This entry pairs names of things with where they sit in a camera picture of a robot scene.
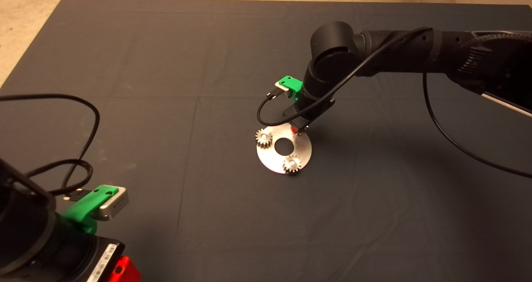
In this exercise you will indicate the right green camera mount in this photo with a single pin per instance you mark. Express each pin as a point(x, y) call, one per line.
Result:
point(291, 84)

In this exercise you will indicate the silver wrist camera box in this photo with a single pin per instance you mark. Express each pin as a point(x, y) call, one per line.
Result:
point(282, 87)
point(116, 204)

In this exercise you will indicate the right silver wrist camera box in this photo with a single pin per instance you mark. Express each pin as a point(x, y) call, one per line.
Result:
point(282, 87)

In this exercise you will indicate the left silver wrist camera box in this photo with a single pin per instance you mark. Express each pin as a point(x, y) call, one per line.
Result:
point(116, 204)

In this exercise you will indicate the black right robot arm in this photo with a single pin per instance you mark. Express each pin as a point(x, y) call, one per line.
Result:
point(332, 49)

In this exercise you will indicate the dark steel planetary gear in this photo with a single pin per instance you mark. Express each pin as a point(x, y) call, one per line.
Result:
point(292, 164)
point(302, 129)

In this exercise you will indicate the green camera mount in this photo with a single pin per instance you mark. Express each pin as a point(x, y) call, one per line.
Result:
point(83, 207)
point(291, 84)

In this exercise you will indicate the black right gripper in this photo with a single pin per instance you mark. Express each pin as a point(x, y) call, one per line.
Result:
point(309, 109)

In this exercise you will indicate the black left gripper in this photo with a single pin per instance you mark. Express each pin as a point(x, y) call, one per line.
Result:
point(75, 259)

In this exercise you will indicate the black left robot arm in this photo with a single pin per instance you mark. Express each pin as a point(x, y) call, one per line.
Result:
point(20, 232)

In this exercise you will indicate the round metal carrier plate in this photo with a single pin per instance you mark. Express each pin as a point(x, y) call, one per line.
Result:
point(270, 157)

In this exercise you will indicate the bright steel planetary gear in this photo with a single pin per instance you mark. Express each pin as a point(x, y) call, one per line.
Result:
point(262, 138)

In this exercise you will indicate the left green camera mount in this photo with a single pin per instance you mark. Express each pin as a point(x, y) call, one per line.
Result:
point(83, 207)

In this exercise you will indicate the dark grey table cloth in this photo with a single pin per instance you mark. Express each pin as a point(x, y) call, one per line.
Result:
point(166, 66)

